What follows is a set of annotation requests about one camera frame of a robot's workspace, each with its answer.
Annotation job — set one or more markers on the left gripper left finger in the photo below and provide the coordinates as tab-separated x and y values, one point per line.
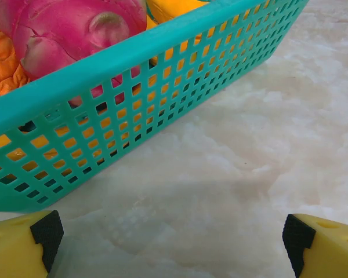
14	249

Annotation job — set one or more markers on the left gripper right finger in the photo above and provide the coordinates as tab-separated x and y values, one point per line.
330	252

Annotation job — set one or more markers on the yellow toy fruit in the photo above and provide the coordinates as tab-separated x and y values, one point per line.
15	154

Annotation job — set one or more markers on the teal plastic basket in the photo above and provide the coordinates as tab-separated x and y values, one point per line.
75	81

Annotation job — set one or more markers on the orange wrinkled toy fruit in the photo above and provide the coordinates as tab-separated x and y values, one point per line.
3	66

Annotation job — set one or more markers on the pink dragon fruit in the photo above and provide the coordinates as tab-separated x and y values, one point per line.
69	32

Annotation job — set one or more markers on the large yellow banana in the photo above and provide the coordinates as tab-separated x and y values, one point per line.
177	8

